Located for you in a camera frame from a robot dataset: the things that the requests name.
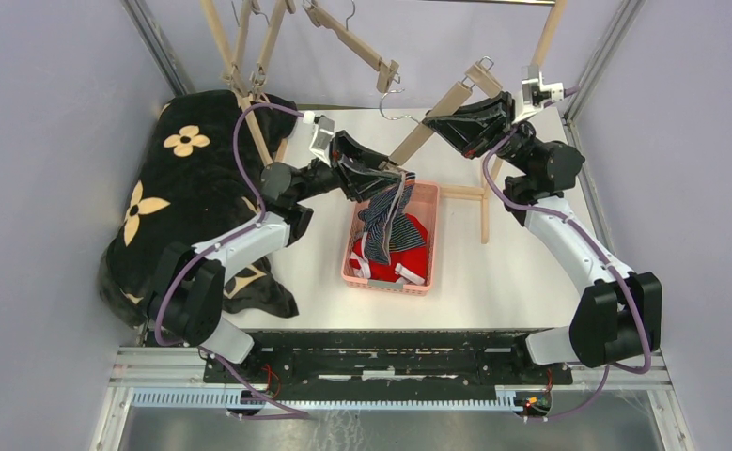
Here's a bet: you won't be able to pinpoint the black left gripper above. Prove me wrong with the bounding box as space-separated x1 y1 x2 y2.
293 130 402 204

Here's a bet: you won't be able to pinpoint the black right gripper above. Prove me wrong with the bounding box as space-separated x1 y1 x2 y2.
425 90 540 175

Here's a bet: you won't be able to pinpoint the wooden hanger holding striped boxers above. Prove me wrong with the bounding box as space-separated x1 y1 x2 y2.
390 55 503 166

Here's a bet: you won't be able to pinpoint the dark striped boxer shorts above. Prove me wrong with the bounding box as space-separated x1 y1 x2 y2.
358 172 426 265

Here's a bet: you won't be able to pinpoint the pink perforated plastic basket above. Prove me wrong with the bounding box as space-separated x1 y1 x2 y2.
341 181 440 296

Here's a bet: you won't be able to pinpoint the wooden hanger holding red underwear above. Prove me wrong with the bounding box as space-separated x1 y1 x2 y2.
302 0 401 94

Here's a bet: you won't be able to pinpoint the red printed underwear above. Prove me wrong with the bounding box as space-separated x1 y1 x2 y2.
348 214 429 286

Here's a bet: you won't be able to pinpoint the wooden clip hanger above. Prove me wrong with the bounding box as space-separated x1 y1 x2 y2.
251 0 296 96
226 0 260 97

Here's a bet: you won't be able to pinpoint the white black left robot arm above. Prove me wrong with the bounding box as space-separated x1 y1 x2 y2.
143 131 413 382

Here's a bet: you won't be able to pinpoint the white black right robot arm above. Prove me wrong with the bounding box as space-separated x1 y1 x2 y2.
422 90 662 383

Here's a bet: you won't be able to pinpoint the empty wooden clip hanger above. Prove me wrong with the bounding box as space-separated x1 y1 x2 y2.
226 0 260 97

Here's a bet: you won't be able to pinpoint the black beige flower blanket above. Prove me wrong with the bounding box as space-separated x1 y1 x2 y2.
98 90 264 328

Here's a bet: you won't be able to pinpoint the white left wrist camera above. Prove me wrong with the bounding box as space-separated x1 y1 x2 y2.
302 111 335 167

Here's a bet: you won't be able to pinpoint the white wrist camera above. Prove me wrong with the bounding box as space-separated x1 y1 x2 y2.
512 64 567 124
302 111 335 167

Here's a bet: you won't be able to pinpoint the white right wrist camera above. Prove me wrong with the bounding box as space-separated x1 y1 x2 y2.
512 64 567 124

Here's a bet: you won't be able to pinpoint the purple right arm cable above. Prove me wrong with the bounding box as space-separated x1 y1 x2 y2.
481 84 654 376

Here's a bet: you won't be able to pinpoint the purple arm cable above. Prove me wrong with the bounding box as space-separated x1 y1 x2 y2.
153 102 307 419
481 84 654 376

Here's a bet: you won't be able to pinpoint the wooden clothes rack frame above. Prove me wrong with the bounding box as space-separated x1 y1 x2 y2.
199 1 568 244

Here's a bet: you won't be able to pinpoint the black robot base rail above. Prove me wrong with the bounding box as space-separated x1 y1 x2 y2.
237 330 573 407

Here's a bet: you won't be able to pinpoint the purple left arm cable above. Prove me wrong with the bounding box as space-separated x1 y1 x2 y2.
153 102 307 419

